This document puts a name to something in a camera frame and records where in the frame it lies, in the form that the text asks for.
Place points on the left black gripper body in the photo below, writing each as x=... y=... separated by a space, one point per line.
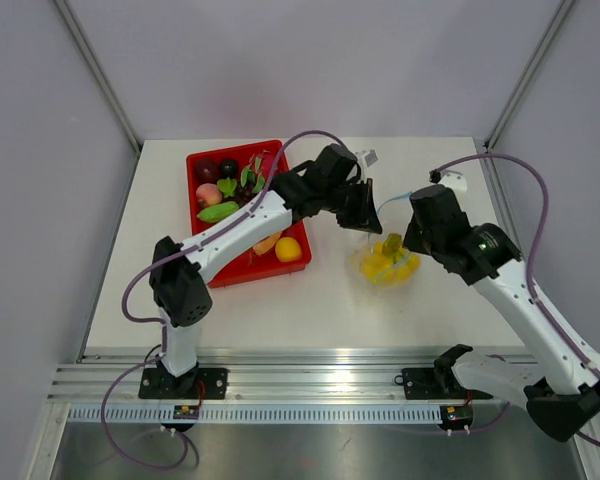
x=333 y=194

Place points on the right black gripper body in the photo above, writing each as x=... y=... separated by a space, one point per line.
x=421 y=239

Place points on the yellow banana bunch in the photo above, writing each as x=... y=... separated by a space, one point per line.
x=386 y=262

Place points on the clear zip top bag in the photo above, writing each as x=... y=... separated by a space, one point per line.
x=394 y=214

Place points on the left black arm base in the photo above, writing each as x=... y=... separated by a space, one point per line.
x=204 y=383

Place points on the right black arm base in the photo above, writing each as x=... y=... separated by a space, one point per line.
x=437 y=382

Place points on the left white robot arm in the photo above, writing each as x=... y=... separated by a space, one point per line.
x=182 y=271

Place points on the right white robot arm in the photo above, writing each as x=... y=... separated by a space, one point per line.
x=562 y=393

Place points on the pink dragon fruit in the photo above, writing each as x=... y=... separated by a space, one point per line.
x=259 y=167

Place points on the yellow lemon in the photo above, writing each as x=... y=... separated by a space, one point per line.
x=288 y=249

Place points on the dark grapes bunch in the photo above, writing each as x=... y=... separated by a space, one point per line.
x=244 y=193

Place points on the green star fruit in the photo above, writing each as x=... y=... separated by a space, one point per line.
x=227 y=187

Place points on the green cucumber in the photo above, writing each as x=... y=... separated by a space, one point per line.
x=216 y=213

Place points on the red plastic tray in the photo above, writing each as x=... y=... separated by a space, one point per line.
x=239 y=270

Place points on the pink peach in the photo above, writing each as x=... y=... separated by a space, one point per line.
x=208 y=195

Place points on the dark red apple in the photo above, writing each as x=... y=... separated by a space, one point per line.
x=206 y=171

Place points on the right small circuit board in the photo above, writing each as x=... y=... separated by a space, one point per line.
x=457 y=414

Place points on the small circuit board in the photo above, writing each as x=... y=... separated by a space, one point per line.
x=186 y=412
x=457 y=414

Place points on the left small circuit board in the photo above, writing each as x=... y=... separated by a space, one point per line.
x=186 y=412

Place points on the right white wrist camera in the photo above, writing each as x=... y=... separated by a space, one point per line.
x=451 y=179

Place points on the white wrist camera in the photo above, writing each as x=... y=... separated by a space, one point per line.
x=367 y=157
x=451 y=179

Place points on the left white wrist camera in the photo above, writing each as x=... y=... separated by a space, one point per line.
x=367 y=157

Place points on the white slotted cable duct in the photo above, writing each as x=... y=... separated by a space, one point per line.
x=216 y=413

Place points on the right aluminium frame post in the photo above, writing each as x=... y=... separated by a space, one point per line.
x=531 y=70

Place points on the aluminium frame post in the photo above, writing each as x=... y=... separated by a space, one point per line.
x=531 y=70
x=79 y=38

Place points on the left aluminium frame post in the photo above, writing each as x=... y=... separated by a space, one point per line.
x=79 y=38

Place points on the aluminium rail front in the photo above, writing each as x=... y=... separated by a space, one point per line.
x=265 y=376

